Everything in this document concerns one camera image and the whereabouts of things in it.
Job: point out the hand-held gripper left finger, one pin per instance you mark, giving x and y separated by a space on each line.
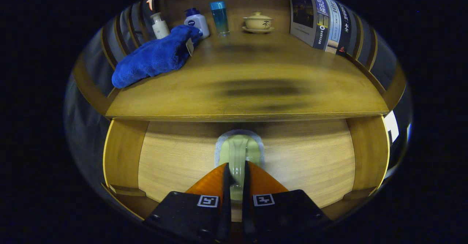
225 218

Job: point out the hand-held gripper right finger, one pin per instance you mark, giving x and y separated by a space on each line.
248 218

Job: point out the wooden drawer with black knob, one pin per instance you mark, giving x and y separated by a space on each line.
175 156

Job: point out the wooden countertop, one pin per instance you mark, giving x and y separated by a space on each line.
256 72

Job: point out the blue towel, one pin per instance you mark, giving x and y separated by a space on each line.
153 57

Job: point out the beige lidded teacup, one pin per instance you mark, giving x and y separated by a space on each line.
257 22

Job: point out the white bottle with blue cap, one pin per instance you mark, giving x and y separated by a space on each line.
199 22

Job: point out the tall blue bottle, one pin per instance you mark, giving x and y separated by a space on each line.
220 19

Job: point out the white pump bottle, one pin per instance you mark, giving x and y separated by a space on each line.
160 28

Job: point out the blue book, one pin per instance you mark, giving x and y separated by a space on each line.
303 17

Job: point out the pale grey book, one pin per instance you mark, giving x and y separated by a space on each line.
333 24

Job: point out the black book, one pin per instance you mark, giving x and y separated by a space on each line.
344 28

